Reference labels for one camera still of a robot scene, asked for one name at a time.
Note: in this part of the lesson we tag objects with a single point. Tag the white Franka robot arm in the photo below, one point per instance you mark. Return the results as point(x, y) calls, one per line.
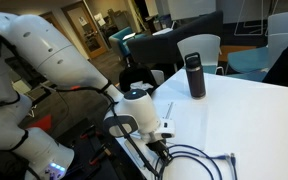
point(50, 53)

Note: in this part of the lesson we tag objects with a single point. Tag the dark grey sofa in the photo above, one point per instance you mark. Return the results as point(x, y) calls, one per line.
point(170, 43)

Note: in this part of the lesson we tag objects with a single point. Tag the dark maroon insulated bottle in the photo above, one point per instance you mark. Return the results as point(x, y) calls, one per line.
point(195, 83)

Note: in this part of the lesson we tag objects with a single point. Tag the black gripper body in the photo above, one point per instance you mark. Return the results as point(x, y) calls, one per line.
point(157, 146)

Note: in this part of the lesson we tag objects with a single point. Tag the large black open backpack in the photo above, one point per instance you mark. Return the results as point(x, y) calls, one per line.
point(130, 75)

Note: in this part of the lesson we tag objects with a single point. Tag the white whiteboard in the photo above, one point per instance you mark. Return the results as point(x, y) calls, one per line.
point(190, 9)

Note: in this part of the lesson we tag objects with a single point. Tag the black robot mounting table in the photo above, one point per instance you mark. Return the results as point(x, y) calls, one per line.
point(84, 150)

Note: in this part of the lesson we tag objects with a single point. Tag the teal armchair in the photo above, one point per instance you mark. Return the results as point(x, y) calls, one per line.
point(120, 38)

